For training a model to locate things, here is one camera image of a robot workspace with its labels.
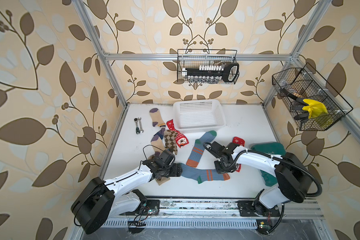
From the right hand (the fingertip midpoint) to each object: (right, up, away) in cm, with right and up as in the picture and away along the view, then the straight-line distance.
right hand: (221, 170), depth 85 cm
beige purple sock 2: (-40, +13, +13) cm, 44 cm away
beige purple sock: (-43, +30, +27) cm, 59 cm away
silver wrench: (-54, +25, +23) cm, 64 cm away
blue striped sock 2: (-13, -3, -1) cm, 14 cm away
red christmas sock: (-24, +16, +15) cm, 32 cm away
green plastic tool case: (+34, +11, +7) cm, 37 cm away
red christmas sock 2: (+16, +14, +14) cm, 26 cm away
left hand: (-26, +1, -1) cm, 26 cm away
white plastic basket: (-15, +32, +29) cm, 46 cm away
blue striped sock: (-13, +10, +11) cm, 20 cm away
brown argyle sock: (-31, +18, +13) cm, 38 cm away
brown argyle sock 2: (-35, -5, -2) cm, 36 cm away
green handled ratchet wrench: (-55, +22, +20) cm, 63 cm away
